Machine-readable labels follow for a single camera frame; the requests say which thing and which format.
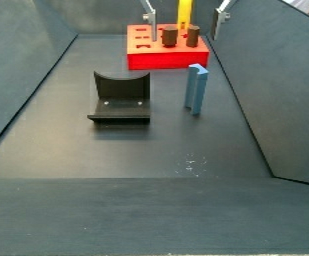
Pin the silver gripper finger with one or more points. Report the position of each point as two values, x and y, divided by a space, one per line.
151 17
221 15

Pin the blue arch block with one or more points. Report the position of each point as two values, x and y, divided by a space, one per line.
197 79

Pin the red foam peg board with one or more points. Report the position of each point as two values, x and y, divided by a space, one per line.
148 54

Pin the dark brown hexagonal peg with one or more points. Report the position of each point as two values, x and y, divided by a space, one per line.
169 36

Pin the dark brown rounded peg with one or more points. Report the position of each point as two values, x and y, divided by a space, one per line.
193 34

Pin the yellow slotted block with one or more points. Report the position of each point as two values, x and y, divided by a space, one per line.
184 13

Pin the black curved holder stand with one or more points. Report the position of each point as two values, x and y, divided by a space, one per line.
124 98

